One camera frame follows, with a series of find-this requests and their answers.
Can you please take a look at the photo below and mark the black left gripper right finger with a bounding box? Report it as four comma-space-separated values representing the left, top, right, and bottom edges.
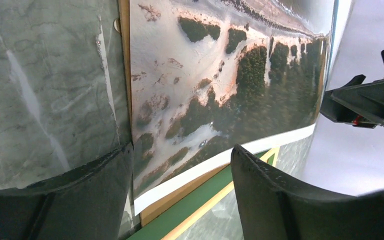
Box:
230, 145, 384, 240

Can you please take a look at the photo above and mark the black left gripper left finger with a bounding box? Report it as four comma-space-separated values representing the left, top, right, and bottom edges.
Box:
0, 144, 134, 240

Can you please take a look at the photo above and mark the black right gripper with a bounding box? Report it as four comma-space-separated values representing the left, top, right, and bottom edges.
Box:
320, 74, 384, 127

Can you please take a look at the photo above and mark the landscape photo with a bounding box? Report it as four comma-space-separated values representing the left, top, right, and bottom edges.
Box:
129, 0, 353, 216

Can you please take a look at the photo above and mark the brown fibreboard backing board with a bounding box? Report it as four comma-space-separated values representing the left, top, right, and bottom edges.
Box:
116, 0, 229, 227

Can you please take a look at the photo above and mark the light wooden picture frame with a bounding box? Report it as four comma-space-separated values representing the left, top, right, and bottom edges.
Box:
130, 151, 244, 240

